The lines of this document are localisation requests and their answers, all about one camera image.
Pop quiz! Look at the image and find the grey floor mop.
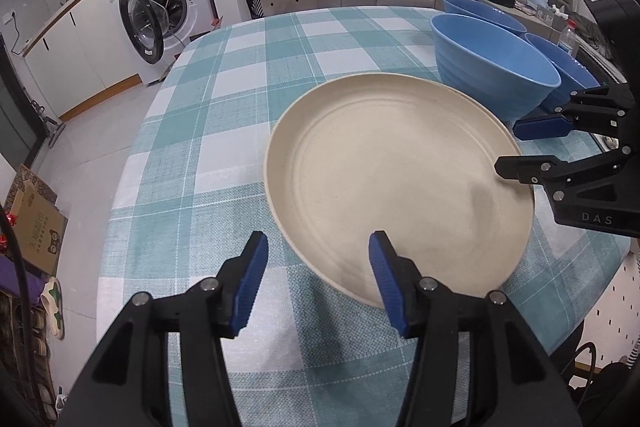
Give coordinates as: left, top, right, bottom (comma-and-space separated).
30, 99, 68, 148

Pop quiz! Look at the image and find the grey tissue box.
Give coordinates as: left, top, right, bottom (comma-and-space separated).
536, 2, 567, 28

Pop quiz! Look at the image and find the shoe rack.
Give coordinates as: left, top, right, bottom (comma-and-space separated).
0, 289, 58, 427

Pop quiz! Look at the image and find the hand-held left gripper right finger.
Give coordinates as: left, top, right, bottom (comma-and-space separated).
368, 231, 583, 427

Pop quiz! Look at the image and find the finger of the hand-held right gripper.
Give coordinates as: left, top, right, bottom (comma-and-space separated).
495, 146, 636, 204
512, 83, 633, 142

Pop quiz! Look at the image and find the white kitchen cabinet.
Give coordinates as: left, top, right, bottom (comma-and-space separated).
22, 0, 146, 120

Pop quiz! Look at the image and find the beige ribbed plate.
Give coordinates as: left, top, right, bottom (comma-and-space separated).
263, 73, 537, 310

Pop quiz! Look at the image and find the brown cardboard box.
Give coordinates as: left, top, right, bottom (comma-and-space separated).
9, 181, 69, 279

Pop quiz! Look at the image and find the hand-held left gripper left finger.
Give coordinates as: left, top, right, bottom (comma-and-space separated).
59, 231, 270, 427

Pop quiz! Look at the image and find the purple box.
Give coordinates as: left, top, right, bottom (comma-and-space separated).
0, 254, 50, 297

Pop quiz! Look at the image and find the dark glass door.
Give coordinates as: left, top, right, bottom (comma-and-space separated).
0, 32, 43, 168

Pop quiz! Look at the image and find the clear plastic water bottle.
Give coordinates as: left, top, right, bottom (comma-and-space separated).
557, 19, 581, 55

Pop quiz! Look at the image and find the blue bowl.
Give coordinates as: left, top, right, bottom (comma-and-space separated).
525, 33, 601, 115
431, 14, 562, 122
441, 0, 528, 38

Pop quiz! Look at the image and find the patterned brown cardboard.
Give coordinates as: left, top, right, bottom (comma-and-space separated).
4, 163, 60, 208

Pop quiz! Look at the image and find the cream green slipper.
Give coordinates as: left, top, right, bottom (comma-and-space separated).
40, 277, 67, 341

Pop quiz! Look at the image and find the teal white checked tablecloth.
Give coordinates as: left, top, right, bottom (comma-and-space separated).
97, 6, 631, 427

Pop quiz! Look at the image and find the white pegboard panel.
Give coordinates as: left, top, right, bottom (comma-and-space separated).
582, 247, 640, 388

